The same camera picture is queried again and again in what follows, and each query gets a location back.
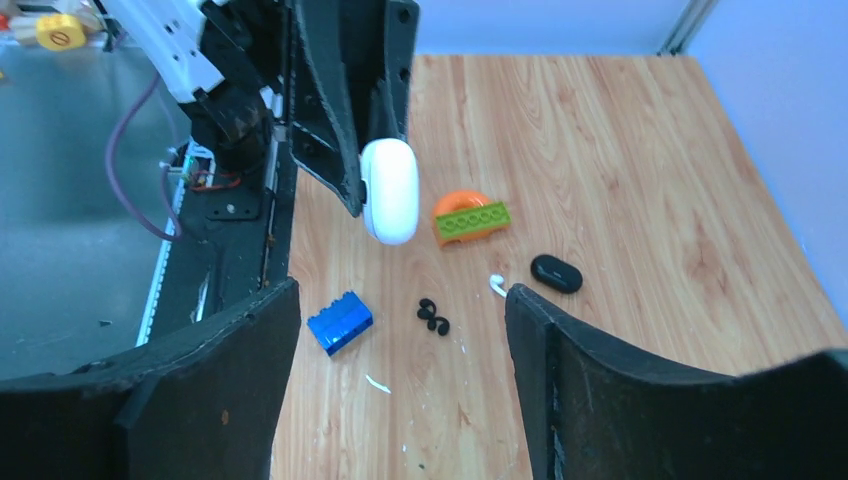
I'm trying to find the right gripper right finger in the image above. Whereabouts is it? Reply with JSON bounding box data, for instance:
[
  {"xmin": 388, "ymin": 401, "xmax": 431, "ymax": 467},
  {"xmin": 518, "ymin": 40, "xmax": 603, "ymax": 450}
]
[{"xmin": 505, "ymin": 284, "xmax": 847, "ymax": 479}]

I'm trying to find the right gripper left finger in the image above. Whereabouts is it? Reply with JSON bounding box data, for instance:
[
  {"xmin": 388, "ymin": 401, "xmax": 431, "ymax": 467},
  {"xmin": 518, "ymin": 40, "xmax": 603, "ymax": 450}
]
[{"xmin": 1, "ymin": 279, "xmax": 301, "ymax": 479}]

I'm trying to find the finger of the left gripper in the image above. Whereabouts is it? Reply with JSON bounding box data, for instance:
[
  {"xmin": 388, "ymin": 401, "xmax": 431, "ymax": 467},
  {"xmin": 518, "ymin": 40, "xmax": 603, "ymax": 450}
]
[
  {"xmin": 370, "ymin": 1, "xmax": 420, "ymax": 141},
  {"xmin": 288, "ymin": 1, "xmax": 362, "ymax": 217}
]

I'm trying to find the white earbud charging case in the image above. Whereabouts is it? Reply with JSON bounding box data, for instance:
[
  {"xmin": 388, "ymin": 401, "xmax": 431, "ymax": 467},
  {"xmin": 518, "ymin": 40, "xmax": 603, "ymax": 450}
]
[{"xmin": 360, "ymin": 138, "xmax": 420, "ymax": 246}]

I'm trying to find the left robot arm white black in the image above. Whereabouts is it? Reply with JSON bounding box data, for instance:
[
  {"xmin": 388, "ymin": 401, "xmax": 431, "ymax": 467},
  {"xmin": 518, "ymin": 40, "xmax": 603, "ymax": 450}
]
[{"xmin": 104, "ymin": 1, "xmax": 419, "ymax": 221}]

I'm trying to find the black earbud case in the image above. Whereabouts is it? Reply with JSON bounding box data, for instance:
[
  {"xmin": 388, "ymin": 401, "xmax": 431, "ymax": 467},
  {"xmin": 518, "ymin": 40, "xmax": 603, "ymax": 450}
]
[{"xmin": 530, "ymin": 254, "xmax": 584, "ymax": 294}]

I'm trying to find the black earbuds pair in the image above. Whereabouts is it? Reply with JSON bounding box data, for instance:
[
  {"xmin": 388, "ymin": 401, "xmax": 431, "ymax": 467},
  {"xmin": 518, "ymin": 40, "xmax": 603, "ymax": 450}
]
[{"xmin": 416, "ymin": 298, "xmax": 450, "ymax": 336}]

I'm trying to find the orange green toy block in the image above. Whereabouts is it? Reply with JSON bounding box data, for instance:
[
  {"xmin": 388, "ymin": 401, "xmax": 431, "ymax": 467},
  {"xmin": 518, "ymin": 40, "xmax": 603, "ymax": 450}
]
[{"xmin": 431, "ymin": 190, "xmax": 512, "ymax": 247}]

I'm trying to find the blue toy brick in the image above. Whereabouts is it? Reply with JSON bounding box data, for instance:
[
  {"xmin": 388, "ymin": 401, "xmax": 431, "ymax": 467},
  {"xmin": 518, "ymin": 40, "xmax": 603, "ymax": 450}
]
[{"xmin": 307, "ymin": 291, "xmax": 373, "ymax": 357}]

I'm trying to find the yellow round knob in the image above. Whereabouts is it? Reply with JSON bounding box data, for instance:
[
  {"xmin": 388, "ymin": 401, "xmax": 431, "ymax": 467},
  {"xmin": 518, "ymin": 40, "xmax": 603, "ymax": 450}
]
[{"xmin": 35, "ymin": 14, "xmax": 87, "ymax": 52}]

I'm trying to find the slotted white cable duct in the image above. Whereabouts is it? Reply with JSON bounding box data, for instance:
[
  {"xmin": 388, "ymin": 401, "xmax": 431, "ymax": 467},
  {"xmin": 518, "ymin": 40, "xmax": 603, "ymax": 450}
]
[{"xmin": 135, "ymin": 153, "xmax": 194, "ymax": 347}]

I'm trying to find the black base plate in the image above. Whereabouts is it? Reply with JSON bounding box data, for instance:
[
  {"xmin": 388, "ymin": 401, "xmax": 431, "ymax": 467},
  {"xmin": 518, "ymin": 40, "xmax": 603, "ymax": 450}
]
[{"xmin": 148, "ymin": 139, "xmax": 299, "ymax": 326}]

